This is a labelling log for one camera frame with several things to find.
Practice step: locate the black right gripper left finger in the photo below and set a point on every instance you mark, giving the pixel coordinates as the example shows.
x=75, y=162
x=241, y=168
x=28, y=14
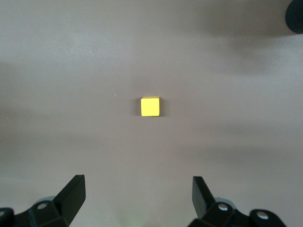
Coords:
x=69, y=201

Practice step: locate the black padded cylinder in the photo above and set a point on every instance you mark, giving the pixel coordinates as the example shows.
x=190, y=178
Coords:
x=296, y=16

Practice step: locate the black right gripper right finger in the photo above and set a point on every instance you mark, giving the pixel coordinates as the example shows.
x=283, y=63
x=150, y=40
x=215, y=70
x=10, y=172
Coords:
x=201, y=198

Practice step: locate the brown table cover sheet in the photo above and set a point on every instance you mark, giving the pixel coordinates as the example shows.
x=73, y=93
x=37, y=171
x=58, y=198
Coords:
x=71, y=71

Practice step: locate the yellow cube block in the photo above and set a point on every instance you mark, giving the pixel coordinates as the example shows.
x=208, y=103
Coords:
x=150, y=107

